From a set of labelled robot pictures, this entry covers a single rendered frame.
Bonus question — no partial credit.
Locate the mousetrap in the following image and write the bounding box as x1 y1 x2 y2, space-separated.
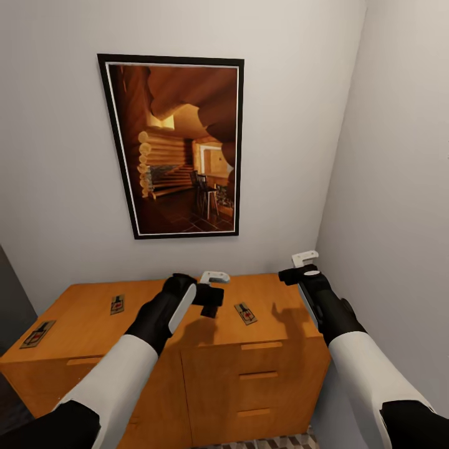
200 305 219 317
20 320 56 349
110 294 125 316
234 302 258 326

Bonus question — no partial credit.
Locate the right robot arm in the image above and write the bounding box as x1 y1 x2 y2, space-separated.
278 250 449 449

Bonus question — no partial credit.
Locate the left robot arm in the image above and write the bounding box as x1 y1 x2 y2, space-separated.
0 271 230 449

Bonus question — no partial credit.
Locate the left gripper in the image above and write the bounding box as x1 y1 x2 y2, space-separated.
198 284 224 307

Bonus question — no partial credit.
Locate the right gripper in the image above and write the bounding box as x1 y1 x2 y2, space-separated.
278 264 317 286

